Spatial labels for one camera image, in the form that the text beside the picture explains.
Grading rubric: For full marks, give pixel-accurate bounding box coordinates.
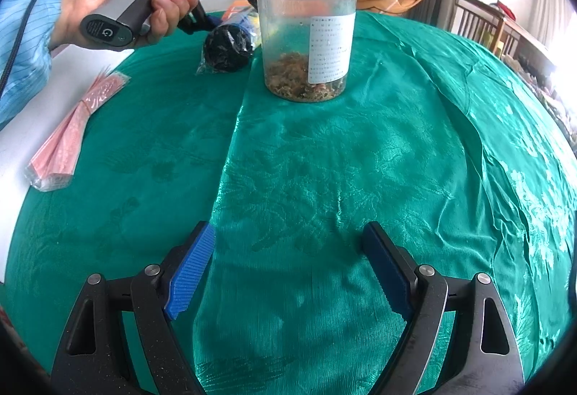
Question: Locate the black roll in plastic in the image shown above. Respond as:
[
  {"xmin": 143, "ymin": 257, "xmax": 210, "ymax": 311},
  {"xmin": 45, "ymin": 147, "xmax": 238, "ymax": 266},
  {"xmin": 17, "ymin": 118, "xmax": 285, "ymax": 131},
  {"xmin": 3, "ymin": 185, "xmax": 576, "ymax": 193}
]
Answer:
[{"xmin": 197, "ymin": 6, "xmax": 261, "ymax": 75}]

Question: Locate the pink paper bundle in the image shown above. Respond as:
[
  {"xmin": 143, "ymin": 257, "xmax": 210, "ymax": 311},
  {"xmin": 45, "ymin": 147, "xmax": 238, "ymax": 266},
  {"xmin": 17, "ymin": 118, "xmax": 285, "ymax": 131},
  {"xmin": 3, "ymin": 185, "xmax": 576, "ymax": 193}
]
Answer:
[{"xmin": 25, "ymin": 72, "xmax": 129, "ymax": 192}]

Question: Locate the white storage box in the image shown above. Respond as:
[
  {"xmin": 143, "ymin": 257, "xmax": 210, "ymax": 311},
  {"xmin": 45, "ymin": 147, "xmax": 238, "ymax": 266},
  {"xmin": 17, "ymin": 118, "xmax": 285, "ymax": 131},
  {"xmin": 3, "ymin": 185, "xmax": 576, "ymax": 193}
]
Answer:
[{"xmin": 0, "ymin": 45, "xmax": 132, "ymax": 275}]

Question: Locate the orange book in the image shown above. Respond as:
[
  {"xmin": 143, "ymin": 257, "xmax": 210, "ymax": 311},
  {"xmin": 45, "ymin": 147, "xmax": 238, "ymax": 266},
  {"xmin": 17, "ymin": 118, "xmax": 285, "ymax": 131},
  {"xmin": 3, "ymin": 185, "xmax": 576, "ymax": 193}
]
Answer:
[{"xmin": 221, "ymin": 0, "xmax": 252, "ymax": 20}]

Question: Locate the green satin tablecloth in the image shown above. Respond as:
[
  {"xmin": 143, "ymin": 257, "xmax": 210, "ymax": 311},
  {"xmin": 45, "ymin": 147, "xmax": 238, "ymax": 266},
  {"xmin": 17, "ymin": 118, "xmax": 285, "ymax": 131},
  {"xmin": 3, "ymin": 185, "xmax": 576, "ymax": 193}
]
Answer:
[{"xmin": 1, "ymin": 12, "xmax": 576, "ymax": 394}]

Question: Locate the blue striped sleeve forearm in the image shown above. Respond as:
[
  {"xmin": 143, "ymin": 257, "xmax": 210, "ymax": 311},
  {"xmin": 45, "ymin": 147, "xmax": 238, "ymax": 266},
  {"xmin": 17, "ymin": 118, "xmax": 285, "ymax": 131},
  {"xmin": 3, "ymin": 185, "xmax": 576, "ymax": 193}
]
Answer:
[{"xmin": 1, "ymin": 0, "xmax": 62, "ymax": 125}]

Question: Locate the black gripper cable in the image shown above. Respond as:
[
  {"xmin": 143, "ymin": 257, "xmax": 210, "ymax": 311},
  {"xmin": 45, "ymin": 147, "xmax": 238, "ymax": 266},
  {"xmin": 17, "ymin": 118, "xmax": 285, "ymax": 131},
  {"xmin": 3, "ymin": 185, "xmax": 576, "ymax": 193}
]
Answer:
[{"xmin": 0, "ymin": 0, "xmax": 82, "ymax": 97}]

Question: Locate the dark wooden dining chair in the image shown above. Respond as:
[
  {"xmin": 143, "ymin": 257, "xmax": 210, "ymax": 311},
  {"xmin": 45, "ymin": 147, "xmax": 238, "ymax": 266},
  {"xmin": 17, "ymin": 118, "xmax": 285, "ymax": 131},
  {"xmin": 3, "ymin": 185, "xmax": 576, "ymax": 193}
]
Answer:
[{"xmin": 447, "ymin": 0, "xmax": 555, "ymax": 77}]

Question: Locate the clear jar black lid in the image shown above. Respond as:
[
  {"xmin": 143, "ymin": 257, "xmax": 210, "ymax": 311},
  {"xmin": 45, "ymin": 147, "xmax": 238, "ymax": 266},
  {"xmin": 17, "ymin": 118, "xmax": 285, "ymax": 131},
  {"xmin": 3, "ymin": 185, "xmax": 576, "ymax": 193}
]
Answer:
[{"xmin": 257, "ymin": 0, "xmax": 357, "ymax": 102}]

